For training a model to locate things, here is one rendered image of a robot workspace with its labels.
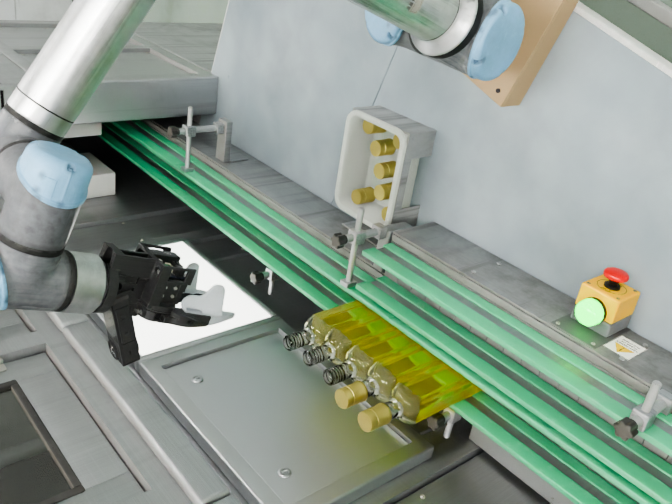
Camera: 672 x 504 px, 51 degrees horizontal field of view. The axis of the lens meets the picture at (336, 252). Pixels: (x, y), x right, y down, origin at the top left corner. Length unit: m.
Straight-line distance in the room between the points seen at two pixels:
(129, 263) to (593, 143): 0.77
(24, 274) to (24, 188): 0.10
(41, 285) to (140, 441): 0.50
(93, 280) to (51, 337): 0.67
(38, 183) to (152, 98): 1.21
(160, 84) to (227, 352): 0.83
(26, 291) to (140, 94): 1.18
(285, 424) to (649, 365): 0.61
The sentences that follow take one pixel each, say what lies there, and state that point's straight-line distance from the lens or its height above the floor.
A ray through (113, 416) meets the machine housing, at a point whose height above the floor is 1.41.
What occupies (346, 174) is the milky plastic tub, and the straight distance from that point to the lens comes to 1.55.
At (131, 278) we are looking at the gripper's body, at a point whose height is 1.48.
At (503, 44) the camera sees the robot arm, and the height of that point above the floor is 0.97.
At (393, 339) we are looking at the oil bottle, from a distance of 1.29.
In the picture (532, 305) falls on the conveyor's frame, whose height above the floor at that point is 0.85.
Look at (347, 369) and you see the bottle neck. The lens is 1.22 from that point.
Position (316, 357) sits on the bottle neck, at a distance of 1.24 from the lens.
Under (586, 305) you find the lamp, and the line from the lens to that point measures 1.19.
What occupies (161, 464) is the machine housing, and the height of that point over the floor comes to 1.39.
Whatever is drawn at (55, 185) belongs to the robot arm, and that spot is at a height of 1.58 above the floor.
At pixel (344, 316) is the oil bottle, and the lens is 1.33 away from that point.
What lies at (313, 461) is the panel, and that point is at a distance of 1.24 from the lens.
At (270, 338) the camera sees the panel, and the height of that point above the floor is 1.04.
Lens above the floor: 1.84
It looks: 39 degrees down
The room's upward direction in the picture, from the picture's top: 104 degrees counter-clockwise
